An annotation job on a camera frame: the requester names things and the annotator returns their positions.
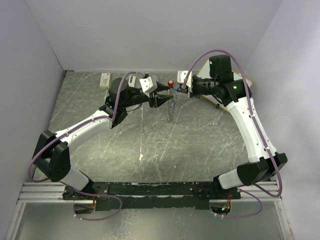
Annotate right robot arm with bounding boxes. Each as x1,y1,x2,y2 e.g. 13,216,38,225
177,55,288,199

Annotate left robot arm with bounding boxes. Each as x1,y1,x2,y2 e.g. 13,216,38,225
31,74,174,200

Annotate yellow framed whiteboard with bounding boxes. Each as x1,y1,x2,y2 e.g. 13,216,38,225
192,55,247,108

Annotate white stapler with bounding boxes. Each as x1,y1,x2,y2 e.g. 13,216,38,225
128,75,136,88

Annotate green white staple box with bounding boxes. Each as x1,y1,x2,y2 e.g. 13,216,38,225
99,73,111,90

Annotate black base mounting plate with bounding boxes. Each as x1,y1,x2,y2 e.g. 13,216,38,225
62,181,242,212

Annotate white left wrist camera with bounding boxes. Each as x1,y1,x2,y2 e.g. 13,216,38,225
139,75,159,95

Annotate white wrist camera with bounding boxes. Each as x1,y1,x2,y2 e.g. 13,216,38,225
139,75,159,95
177,70,192,88

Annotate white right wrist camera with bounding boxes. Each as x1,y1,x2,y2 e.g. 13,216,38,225
177,70,192,88

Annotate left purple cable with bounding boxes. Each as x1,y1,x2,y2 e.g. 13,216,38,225
26,71,146,221

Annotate purple cable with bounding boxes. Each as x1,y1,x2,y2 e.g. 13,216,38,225
182,49,283,219
26,71,146,221

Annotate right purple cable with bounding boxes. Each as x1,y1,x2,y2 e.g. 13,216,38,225
182,49,283,219

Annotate aluminium rail frame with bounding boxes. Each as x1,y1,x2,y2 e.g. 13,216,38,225
4,98,291,240

